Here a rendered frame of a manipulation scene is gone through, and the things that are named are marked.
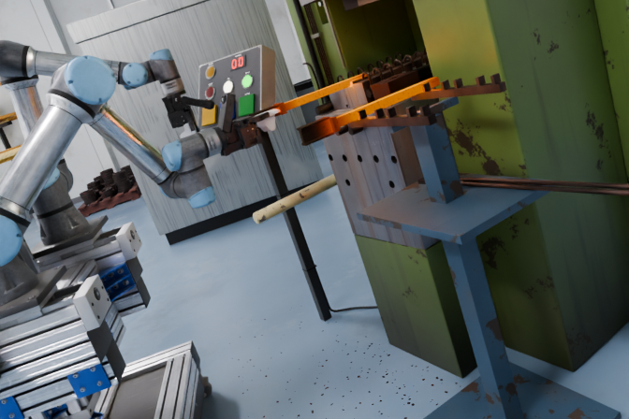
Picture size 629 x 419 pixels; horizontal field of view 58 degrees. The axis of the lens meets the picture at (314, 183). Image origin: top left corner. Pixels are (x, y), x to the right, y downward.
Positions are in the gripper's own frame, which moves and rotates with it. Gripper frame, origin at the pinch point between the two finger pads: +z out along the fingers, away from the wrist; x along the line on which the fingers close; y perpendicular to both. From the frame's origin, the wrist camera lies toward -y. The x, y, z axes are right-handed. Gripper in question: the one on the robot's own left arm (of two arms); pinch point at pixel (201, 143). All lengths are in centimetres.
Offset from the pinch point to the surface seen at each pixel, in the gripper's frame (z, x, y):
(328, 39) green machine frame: -20, 1, -56
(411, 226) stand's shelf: 24, 86, -48
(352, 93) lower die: -3, 30, -53
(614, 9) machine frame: -4, 54, -128
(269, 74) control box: -15.2, -7.5, -32.0
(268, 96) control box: -7.7, -3.7, -28.8
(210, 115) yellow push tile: -7.2, -16.4, -5.3
